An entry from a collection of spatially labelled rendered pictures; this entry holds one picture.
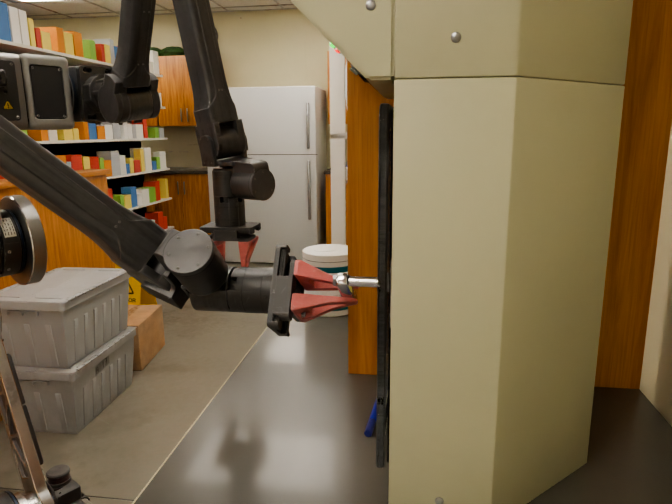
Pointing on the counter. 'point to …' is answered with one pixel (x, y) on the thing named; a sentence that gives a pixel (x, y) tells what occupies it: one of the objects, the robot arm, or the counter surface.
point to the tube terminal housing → (499, 240)
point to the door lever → (353, 283)
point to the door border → (386, 273)
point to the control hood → (359, 35)
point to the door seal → (389, 280)
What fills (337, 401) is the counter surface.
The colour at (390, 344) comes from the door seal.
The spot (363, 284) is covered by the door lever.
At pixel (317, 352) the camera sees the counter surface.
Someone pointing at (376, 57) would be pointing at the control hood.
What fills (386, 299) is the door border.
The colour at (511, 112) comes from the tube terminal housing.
